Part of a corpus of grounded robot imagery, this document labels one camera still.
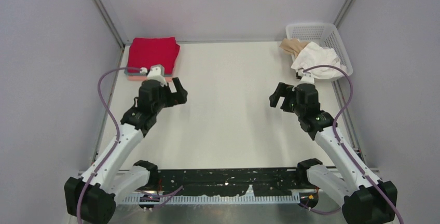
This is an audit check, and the red t-shirt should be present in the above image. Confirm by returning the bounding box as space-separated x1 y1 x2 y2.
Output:
128 37 180 69

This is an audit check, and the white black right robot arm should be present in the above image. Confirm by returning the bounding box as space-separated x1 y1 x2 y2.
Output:
269 82 397 223

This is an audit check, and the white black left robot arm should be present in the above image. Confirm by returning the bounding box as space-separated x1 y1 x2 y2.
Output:
64 77 188 223

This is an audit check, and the folded pink t-shirt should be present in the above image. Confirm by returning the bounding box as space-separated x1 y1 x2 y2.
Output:
127 57 177 82

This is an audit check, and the folded teal t-shirt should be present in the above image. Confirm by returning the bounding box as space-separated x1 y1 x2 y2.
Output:
124 69 173 77

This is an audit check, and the beige t-shirt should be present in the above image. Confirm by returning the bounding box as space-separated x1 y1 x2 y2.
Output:
279 38 310 58

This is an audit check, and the white t-shirt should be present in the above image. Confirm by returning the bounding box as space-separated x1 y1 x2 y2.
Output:
291 42 347 80

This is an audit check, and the white plastic laundry basket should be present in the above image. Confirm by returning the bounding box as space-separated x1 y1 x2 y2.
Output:
285 22 353 76

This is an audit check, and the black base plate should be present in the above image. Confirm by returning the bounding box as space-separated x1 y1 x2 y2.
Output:
143 167 316 197

